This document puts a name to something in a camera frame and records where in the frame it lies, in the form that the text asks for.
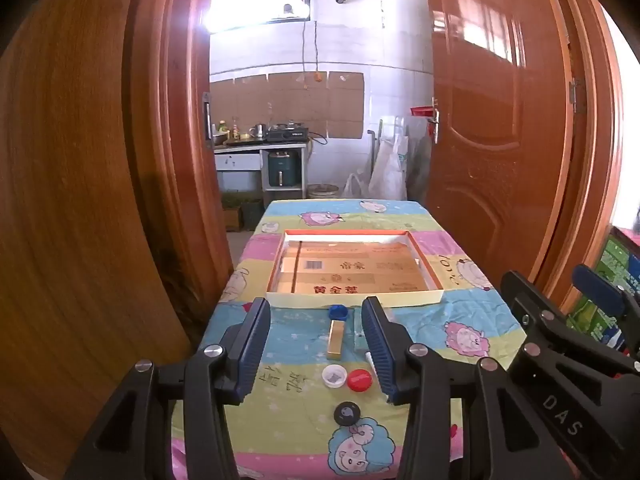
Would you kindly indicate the clear plastic case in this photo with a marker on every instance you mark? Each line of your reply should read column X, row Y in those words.
column 359, row 337

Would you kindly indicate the red bottle cap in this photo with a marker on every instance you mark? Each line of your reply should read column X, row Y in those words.
column 359, row 381

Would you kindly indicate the gold rectangular box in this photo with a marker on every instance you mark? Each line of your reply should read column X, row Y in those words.
column 335, row 340

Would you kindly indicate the cartoon printed tablecloth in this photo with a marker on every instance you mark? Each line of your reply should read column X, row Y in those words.
column 300, row 340

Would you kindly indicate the shallow cardboard box tray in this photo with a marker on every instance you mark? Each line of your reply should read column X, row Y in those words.
column 350, row 270

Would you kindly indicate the planter box with greens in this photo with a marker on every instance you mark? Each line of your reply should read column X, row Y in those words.
column 240, row 210

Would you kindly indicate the small white plastic bag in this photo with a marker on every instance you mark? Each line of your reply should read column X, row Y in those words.
column 352, row 186

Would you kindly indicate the black bottle cap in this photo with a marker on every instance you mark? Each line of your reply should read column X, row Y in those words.
column 346, row 413

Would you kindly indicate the wooden door frame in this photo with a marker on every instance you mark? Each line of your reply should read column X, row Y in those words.
column 597, row 160

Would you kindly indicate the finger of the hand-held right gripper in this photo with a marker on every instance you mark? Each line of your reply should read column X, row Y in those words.
column 597, row 284
column 537, row 320

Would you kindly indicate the wooden door with latch plate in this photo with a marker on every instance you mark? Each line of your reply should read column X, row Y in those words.
column 170, row 135

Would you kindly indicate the cardboard wall sheet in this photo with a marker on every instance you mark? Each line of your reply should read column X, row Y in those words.
column 345, row 105

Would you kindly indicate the black gas stove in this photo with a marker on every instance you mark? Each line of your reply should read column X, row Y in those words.
column 287, row 133

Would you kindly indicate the wood grain panel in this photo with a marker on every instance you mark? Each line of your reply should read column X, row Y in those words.
column 60, row 210

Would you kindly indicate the metal kettle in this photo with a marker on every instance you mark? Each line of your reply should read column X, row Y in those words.
column 257, row 131

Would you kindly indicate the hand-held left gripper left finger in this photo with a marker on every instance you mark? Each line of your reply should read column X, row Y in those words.
column 252, row 352

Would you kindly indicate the small white box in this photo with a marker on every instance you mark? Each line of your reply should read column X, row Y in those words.
column 369, row 358

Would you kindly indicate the white bucket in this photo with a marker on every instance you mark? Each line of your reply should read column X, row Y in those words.
column 323, row 191

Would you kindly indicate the white kitchen counter cabinet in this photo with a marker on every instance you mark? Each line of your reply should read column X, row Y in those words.
column 240, row 162

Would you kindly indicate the metal door hinge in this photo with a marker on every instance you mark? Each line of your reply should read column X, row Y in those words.
column 577, row 96

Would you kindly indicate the green cardboard box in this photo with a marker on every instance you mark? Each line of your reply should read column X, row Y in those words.
column 615, row 260

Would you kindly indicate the red paper strip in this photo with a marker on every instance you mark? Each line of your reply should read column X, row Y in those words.
column 421, row 110

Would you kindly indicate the white bottle cap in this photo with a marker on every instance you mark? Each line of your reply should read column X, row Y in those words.
column 334, row 376

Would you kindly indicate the blue bottle cap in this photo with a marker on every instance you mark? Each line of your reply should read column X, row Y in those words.
column 339, row 312

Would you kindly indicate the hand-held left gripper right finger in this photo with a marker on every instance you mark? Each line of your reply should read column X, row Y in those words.
column 376, row 355

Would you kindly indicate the large white sack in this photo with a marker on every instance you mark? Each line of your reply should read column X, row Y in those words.
column 390, row 170

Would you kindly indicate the green air fryer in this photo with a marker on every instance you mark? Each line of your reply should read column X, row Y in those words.
column 284, row 167

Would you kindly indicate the grey bent pipe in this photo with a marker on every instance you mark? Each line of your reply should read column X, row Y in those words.
column 371, row 155

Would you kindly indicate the metal pot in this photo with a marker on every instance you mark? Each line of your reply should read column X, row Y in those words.
column 219, row 139

